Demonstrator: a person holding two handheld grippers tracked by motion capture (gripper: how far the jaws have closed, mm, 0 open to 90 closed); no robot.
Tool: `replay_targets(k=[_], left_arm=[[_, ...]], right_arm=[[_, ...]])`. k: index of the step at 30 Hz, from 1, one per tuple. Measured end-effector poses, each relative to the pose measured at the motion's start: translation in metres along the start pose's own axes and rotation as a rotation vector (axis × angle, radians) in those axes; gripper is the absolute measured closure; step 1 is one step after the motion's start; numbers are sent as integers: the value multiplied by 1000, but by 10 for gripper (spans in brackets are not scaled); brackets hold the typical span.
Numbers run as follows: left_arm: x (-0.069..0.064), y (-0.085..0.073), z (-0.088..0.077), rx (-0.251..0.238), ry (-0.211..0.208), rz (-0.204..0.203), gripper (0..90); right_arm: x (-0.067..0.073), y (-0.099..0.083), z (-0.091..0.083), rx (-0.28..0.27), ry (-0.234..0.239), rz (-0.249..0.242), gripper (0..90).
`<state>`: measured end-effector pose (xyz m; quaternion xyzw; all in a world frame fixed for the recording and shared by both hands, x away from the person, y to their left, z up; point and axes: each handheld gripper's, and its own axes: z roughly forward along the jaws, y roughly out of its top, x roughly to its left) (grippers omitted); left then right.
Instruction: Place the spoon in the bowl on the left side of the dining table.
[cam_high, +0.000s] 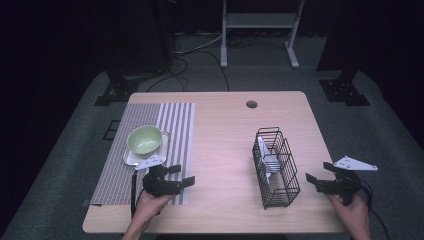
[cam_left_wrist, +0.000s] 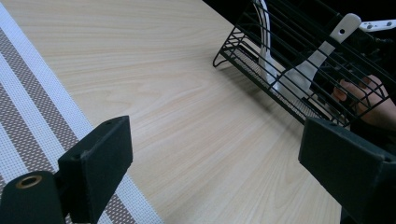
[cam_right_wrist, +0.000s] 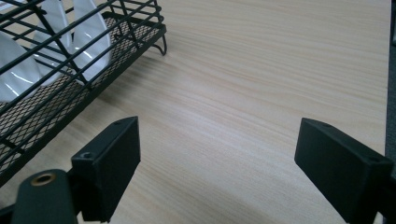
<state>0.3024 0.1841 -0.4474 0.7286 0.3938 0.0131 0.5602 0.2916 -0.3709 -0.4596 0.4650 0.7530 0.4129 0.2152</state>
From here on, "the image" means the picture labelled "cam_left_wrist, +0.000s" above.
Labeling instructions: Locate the white and brown striped placemat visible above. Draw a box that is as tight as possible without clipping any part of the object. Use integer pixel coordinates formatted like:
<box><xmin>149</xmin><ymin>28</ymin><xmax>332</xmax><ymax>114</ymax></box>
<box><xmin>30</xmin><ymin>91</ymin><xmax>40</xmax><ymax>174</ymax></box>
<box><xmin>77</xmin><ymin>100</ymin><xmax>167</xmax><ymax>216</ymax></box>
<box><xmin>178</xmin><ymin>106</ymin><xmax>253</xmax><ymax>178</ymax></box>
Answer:
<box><xmin>0</xmin><ymin>3</ymin><xmax>164</xmax><ymax>224</ymax></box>

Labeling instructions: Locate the white rice paddle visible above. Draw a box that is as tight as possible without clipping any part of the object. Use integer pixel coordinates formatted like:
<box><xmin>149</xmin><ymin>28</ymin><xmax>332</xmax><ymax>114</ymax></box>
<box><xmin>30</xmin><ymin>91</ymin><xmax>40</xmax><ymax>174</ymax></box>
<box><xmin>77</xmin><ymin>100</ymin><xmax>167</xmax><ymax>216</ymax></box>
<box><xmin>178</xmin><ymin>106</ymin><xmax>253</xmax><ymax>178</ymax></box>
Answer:
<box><xmin>274</xmin><ymin>12</ymin><xmax>362</xmax><ymax>101</ymax></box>

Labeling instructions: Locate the black wire dish rack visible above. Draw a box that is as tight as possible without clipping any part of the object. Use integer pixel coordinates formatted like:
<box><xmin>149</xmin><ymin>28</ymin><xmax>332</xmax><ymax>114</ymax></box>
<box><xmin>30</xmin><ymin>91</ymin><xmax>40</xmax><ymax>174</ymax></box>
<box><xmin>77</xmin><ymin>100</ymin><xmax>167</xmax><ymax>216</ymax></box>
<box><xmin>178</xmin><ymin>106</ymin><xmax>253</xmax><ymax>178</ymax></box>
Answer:
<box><xmin>212</xmin><ymin>0</ymin><xmax>396</xmax><ymax>129</ymax></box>

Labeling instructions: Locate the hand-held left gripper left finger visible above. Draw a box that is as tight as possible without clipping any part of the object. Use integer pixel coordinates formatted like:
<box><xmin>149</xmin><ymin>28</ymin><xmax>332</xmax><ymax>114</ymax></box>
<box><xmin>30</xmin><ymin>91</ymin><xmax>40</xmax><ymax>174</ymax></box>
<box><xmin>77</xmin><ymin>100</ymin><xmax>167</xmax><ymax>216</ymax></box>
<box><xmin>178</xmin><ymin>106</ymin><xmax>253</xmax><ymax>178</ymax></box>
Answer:
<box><xmin>57</xmin><ymin>115</ymin><xmax>134</xmax><ymax>224</ymax></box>

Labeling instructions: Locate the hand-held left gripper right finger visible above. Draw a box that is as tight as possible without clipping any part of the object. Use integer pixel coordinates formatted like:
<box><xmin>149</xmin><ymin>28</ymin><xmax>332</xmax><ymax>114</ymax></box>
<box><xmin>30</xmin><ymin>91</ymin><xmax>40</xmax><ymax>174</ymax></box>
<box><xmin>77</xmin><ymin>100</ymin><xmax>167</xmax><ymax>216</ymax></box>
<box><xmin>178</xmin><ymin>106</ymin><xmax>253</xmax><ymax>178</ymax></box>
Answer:
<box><xmin>298</xmin><ymin>117</ymin><xmax>396</xmax><ymax>224</ymax></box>

